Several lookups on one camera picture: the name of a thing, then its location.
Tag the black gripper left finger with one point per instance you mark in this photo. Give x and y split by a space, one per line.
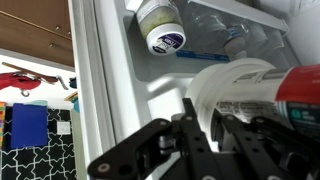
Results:
196 150

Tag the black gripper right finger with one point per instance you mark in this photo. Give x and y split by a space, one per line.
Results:
260 150

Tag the plastic tub with red label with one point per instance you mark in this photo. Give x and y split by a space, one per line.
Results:
240 86

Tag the white fridge door with shelves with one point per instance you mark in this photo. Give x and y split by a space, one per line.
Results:
113 83

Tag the clear bottle with blue label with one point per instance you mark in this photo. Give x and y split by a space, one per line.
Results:
233 36

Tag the jar with purple white lid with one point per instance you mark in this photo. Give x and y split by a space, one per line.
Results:
165 30

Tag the teal kettle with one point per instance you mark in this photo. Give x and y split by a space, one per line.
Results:
76 105

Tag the dark teal dish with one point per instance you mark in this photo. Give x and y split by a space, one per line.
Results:
73 82

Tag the white kitchen countertop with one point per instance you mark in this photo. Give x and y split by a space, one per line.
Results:
43 96

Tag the red cloth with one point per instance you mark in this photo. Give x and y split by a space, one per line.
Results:
18 81

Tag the colourful patterned item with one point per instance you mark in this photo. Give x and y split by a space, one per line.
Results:
2 123

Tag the brown wooden kitchen cabinets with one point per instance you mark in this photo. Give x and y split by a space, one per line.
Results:
33 30

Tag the white wall outlet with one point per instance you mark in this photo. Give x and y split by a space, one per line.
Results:
63 128

